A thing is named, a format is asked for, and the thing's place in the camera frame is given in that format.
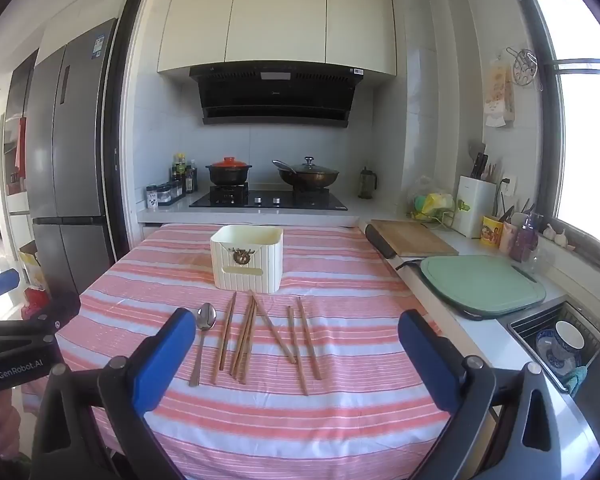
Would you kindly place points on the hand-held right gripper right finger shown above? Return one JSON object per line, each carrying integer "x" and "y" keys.
{"x": 430, "y": 360}

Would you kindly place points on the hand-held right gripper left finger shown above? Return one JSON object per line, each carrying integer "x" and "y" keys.
{"x": 165, "y": 355}

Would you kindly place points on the steel spoon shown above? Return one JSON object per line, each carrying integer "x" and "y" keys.
{"x": 205, "y": 316}

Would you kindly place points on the brown wooden chopstick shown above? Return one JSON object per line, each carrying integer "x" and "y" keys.
{"x": 246, "y": 340}
{"x": 297, "y": 350}
{"x": 221, "y": 347}
{"x": 309, "y": 338}
{"x": 242, "y": 335}
{"x": 273, "y": 327}
{"x": 250, "y": 347}

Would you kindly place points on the chopsticks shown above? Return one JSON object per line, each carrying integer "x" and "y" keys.
{"x": 228, "y": 330}

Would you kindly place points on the cream ribbed utensil holder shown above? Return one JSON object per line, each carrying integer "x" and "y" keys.
{"x": 247, "y": 260}

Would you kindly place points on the red bag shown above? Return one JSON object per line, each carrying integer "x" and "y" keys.
{"x": 36, "y": 302}

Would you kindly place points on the cardboard box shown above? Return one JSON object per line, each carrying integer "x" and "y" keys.
{"x": 32, "y": 270}

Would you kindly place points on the green cutting board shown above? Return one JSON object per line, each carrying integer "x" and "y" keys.
{"x": 480, "y": 282}

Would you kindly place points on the steel sink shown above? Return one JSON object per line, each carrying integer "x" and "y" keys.
{"x": 525, "y": 332}

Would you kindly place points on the blue and white plate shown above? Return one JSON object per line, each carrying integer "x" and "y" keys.
{"x": 547, "y": 352}

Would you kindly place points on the wooden cutting board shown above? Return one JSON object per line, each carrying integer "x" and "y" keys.
{"x": 415, "y": 237}

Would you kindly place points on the pink striped tablecloth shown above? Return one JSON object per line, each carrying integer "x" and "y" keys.
{"x": 280, "y": 435}

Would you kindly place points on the grey refrigerator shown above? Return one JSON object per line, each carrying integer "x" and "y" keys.
{"x": 70, "y": 160}

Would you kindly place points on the blue and white bowl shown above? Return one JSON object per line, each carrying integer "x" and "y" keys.
{"x": 570, "y": 340}

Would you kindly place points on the yellow printed mug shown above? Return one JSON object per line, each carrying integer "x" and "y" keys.
{"x": 492, "y": 231}

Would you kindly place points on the pink cup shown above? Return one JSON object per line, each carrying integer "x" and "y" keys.
{"x": 507, "y": 237}

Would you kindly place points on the teal dish cloth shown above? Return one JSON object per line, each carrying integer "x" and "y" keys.
{"x": 576, "y": 380}

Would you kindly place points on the spice jar with white lid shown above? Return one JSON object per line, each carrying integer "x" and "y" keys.
{"x": 152, "y": 197}

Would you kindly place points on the purple bottle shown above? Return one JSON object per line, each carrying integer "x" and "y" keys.
{"x": 525, "y": 240}

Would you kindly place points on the yellow plastic bag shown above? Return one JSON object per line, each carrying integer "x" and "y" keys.
{"x": 432, "y": 205}

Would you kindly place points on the white knife block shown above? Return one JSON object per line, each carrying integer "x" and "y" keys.
{"x": 472, "y": 207}

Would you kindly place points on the rack of spice jars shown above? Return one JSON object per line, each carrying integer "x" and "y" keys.
{"x": 170, "y": 192}

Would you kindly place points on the garlic bulbs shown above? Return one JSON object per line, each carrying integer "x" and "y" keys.
{"x": 555, "y": 236}

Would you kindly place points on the dark sauce bottle yellow cap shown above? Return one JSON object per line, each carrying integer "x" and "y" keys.
{"x": 179, "y": 170}

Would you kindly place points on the black gas hob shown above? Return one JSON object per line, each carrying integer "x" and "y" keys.
{"x": 270, "y": 201}

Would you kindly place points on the black pot with red lid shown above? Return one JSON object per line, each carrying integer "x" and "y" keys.
{"x": 228, "y": 172}

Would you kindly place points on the steel cleaver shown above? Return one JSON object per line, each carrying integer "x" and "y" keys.
{"x": 476, "y": 150}

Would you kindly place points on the wok with glass lid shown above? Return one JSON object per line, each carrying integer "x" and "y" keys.
{"x": 307, "y": 176}

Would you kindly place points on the window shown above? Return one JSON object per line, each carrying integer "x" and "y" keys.
{"x": 587, "y": 145}

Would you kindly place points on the hanging printed bag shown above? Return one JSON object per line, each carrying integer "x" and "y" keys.
{"x": 499, "y": 92}

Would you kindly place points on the black range hood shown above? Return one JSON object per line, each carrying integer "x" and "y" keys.
{"x": 275, "y": 95}

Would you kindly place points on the metal steamer rack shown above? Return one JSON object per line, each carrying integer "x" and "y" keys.
{"x": 522, "y": 66}

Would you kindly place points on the white wall outlet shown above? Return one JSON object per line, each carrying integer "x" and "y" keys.
{"x": 508, "y": 184}

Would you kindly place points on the black door frame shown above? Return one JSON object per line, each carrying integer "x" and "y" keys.
{"x": 125, "y": 110}

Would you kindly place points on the white wall cabinet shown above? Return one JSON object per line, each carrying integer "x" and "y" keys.
{"x": 280, "y": 15}

